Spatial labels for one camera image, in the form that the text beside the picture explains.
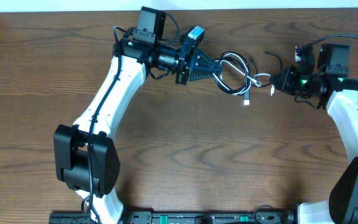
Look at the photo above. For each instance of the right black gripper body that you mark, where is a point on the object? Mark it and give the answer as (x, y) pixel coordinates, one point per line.
(299, 84)

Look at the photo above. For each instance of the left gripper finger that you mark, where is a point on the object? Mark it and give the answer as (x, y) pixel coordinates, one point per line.
(203, 65)
(197, 74)

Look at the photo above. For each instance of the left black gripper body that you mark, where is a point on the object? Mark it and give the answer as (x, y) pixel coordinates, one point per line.
(183, 66)

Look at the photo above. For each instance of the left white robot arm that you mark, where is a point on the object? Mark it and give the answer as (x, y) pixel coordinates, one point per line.
(85, 156)

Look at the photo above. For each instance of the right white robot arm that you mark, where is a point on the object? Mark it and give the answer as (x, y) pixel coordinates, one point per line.
(327, 78)

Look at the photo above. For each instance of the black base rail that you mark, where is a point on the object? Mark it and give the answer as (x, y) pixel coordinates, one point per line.
(260, 216)

